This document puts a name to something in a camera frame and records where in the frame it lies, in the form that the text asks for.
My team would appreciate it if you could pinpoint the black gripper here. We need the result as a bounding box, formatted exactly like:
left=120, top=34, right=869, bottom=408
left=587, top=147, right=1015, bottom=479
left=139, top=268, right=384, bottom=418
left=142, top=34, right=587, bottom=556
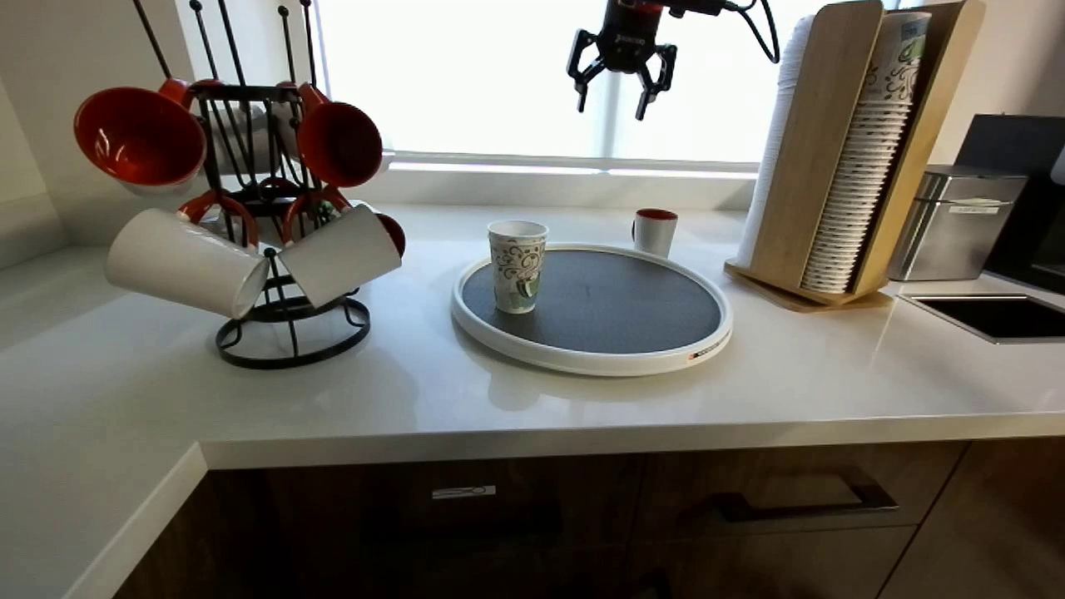
left=567, top=0, right=682, bottom=122

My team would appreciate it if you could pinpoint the white cup with red interior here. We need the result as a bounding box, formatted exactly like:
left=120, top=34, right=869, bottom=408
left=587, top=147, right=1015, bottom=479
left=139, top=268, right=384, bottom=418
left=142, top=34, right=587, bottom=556
left=629, top=201, right=682, bottom=261

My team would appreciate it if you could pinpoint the white disposable cup stack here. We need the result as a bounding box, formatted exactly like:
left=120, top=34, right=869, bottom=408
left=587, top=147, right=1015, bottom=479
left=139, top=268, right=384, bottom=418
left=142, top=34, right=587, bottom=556
left=731, top=43, right=818, bottom=268

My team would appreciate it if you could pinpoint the patterned paper cup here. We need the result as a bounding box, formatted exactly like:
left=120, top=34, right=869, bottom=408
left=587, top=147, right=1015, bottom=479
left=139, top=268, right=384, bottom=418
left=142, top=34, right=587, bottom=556
left=487, top=216, right=553, bottom=318

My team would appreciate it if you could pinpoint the round grey tray white rim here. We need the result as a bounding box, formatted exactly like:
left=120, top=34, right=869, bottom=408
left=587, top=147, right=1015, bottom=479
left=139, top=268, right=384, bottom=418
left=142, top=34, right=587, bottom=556
left=448, top=240, right=736, bottom=380

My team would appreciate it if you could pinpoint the wooden rack with plates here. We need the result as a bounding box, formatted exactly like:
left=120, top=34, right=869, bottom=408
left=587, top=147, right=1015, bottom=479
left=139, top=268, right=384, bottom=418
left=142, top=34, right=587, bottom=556
left=722, top=0, right=989, bottom=310

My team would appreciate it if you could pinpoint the stack of patterned paper cups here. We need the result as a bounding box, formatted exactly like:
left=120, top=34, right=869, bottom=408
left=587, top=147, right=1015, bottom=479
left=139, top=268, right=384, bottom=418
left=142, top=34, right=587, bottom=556
left=800, top=7, right=934, bottom=299

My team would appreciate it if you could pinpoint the red mug right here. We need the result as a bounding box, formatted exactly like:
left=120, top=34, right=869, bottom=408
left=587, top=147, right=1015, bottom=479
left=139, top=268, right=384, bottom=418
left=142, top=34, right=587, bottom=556
left=292, top=89, right=391, bottom=193

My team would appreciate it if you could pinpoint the white mug with red interior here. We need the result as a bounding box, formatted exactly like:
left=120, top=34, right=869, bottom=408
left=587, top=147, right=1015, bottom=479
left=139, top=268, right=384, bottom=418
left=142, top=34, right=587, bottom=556
left=103, top=206, right=272, bottom=323
left=278, top=200, right=411, bottom=310

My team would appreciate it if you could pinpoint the silver metal canister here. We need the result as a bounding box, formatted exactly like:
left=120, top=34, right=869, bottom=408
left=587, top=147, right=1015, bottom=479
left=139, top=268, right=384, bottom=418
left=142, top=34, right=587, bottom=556
left=889, top=164, right=1031, bottom=285

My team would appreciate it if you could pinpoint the black coffee machine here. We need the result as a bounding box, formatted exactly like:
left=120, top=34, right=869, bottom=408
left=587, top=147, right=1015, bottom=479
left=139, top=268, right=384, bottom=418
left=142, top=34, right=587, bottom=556
left=956, top=107, right=1065, bottom=297

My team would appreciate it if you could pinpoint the black countertop sink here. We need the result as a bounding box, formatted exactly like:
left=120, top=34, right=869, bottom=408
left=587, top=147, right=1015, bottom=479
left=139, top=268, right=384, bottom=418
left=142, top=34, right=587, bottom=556
left=903, top=289, right=1065, bottom=347

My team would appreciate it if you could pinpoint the dark brown wooden cabinet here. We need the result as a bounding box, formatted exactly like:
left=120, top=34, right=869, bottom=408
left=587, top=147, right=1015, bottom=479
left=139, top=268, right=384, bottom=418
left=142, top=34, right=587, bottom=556
left=112, top=434, right=1065, bottom=599

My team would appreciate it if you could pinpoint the red mug left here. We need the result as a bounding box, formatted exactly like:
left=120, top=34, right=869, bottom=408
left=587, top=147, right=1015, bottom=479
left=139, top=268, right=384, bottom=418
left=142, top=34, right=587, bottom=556
left=71, top=75, right=211, bottom=200

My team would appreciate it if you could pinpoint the window with white frame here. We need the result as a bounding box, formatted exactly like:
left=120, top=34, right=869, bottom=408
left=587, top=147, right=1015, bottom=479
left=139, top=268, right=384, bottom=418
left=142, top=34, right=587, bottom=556
left=313, top=0, right=832, bottom=175

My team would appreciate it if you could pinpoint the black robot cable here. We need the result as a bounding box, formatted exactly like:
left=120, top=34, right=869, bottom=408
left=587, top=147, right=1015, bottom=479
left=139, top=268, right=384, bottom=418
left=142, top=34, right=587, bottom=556
left=715, top=0, right=785, bottom=67

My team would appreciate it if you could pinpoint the black wire mug rack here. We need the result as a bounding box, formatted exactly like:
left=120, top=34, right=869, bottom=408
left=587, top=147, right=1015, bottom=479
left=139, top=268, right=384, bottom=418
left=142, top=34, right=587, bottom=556
left=130, top=0, right=375, bottom=373

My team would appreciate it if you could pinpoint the black cabinet drawer handle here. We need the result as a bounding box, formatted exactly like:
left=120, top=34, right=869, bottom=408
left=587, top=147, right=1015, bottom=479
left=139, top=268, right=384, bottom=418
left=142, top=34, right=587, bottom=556
left=707, top=472, right=903, bottom=530

